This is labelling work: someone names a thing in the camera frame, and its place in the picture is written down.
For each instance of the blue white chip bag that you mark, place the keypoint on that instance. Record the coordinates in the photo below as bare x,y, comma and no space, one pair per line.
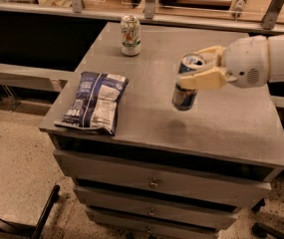
95,108

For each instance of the white green soda can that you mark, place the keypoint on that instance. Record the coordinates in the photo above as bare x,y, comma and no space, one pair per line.
131,35

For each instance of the bottom grey drawer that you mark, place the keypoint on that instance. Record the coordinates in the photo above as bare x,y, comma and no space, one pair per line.
147,225

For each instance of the grey drawer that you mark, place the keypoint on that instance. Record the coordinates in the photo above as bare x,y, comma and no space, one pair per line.
147,225
205,186
154,208

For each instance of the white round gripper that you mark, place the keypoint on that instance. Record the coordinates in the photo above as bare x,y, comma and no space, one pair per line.
246,63

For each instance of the top grey drawer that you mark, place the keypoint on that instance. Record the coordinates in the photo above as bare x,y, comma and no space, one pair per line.
205,186

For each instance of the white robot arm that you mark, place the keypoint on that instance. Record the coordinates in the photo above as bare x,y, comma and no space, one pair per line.
276,60

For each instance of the grey metal rail shelf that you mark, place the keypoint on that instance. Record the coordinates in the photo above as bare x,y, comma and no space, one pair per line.
33,78

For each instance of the middle grey drawer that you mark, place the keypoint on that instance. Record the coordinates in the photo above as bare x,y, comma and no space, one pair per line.
154,208

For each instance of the blue silver redbull can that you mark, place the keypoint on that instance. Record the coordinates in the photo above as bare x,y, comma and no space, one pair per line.
183,99

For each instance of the black chair leg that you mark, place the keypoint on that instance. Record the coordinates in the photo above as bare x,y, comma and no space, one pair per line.
53,197

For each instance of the grey drawer cabinet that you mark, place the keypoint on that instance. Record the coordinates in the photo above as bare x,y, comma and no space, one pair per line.
231,132

